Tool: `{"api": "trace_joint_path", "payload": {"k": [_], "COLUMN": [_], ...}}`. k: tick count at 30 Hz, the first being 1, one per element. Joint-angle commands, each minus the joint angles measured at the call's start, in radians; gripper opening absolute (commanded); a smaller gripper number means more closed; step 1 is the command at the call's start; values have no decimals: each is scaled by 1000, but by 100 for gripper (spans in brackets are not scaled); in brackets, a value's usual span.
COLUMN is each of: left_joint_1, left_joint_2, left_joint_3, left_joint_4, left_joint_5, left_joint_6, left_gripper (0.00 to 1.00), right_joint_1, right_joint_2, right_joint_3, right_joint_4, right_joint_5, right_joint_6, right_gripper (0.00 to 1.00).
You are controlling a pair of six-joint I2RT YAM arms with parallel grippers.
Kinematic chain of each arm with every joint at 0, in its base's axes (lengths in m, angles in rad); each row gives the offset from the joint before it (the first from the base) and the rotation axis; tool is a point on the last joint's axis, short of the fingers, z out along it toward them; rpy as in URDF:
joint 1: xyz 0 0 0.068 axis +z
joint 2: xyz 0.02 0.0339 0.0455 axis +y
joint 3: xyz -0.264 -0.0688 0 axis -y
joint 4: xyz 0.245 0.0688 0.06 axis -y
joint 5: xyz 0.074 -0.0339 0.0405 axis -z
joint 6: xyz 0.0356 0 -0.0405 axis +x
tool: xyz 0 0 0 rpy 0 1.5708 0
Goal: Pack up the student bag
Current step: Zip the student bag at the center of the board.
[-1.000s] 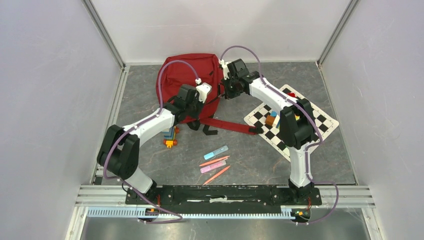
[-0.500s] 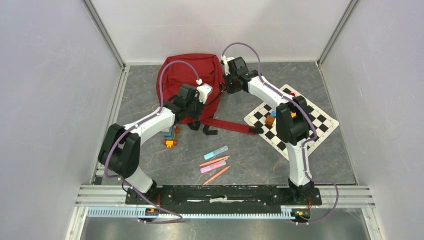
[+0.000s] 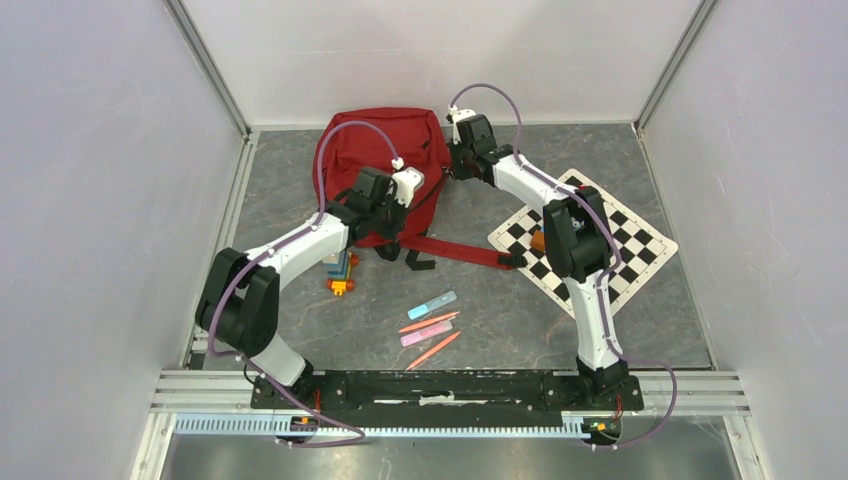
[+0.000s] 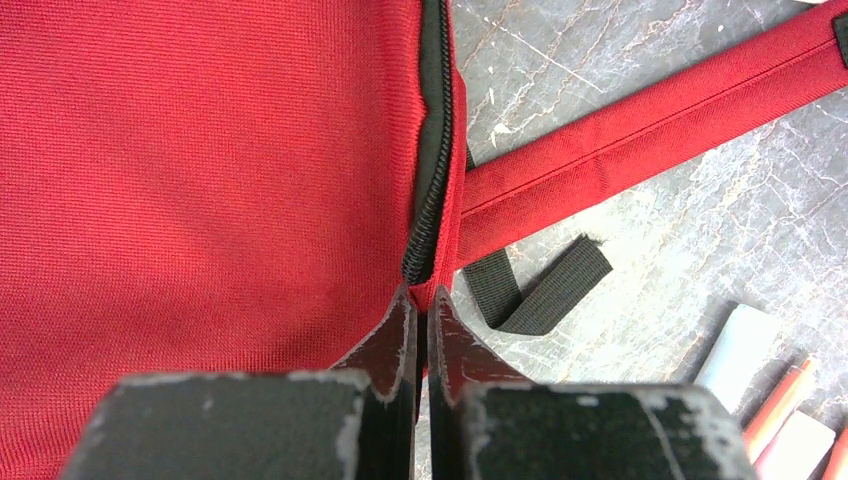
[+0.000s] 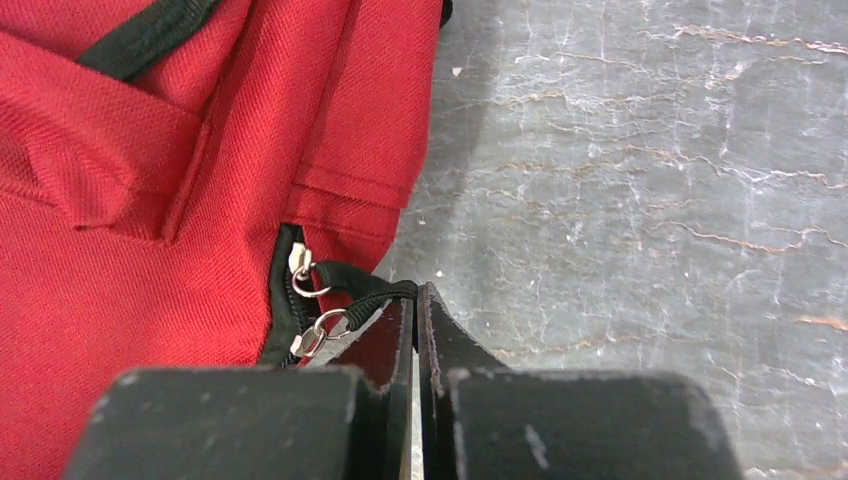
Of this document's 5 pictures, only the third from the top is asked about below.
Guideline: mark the orange pen upper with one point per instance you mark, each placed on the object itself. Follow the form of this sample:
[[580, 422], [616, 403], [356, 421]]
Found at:
[[428, 322]]

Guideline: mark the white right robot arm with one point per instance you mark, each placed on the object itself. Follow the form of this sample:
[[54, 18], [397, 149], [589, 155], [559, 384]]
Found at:
[[579, 246]]

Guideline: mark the aluminium frame rail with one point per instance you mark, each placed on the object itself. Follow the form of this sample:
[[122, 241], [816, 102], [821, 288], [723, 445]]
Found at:
[[223, 402]]

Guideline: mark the black white chessboard mat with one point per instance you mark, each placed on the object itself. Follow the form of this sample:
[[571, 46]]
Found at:
[[644, 250]]

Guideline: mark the colourful block tower toy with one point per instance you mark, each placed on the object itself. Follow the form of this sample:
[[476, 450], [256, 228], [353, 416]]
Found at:
[[339, 268]]

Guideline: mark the orange pen lower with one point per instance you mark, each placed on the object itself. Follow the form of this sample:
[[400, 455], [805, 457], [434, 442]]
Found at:
[[433, 351]]

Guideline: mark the blue highlighter pen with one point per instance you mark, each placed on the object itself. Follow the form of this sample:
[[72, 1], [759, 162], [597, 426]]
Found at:
[[430, 306]]

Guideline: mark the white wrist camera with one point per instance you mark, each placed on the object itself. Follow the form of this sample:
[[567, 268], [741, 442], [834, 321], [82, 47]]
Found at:
[[407, 180], [456, 115]]

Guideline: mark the pink highlighter pen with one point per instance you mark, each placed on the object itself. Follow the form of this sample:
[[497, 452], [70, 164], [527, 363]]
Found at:
[[426, 333]]

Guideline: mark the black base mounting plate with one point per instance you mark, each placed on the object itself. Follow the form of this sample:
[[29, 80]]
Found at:
[[454, 398]]

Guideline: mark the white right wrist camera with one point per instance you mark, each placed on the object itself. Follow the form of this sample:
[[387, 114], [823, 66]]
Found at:
[[456, 115]]

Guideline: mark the colourful block pile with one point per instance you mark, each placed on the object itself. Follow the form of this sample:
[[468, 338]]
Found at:
[[537, 241]]

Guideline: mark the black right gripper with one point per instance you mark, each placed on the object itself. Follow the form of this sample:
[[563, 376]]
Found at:
[[460, 172]]

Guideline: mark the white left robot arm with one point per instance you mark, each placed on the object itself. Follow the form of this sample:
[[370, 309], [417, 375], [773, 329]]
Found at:
[[239, 303]]

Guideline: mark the orange pen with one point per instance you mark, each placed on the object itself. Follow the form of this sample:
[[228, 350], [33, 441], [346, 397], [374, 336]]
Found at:
[[428, 322], [433, 351]]

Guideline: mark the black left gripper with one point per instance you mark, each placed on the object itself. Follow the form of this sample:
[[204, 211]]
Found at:
[[399, 226]]

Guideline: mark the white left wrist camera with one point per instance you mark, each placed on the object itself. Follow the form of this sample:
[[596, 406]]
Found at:
[[407, 180]]

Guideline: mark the red student backpack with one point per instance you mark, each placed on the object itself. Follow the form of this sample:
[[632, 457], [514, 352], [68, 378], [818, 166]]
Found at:
[[372, 137]]

